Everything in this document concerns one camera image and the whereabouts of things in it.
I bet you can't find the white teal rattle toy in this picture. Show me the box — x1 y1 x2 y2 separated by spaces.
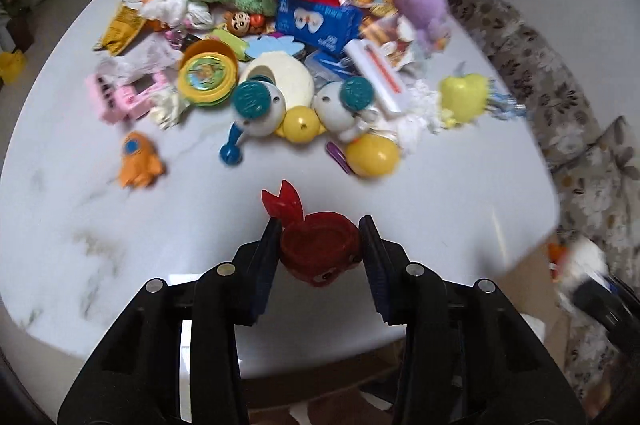
219 75 378 166

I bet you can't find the yellow potty chair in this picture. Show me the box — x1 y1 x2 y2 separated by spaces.
0 50 26 85

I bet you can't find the crumpled white tissue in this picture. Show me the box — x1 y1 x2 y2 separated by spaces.
138 0 214 30

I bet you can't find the orange rocket toy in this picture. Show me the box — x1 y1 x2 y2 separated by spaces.
118 131 165 189

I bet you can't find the yellow duck toy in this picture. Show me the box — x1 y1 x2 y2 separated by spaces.
438 74 489 128

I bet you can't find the yellow flower plant pot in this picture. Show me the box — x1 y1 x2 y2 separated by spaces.
1 0 34 53

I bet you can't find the pink toy phone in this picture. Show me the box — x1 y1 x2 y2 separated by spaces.
85 72 169 125

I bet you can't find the floral sofa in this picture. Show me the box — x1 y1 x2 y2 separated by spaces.
444 0 640 401

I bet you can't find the yellow plastic egg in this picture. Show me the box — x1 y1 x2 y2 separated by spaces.
345 133 400 178

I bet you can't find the yellow round disc toy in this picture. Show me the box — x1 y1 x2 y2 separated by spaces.
176 39 239 106

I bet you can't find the cardboard box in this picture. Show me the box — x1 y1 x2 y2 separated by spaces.
243 339 405 424

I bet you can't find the purple plush toy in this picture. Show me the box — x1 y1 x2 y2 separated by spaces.
393 0 451 53

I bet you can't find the yellow snack wrapper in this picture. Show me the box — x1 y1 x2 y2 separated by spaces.
93 2 146 56

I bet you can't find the red fish toy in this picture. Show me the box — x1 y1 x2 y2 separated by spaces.
260 180 361 287

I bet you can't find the blue action figure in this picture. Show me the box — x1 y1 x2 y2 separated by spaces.
454 62 527 120

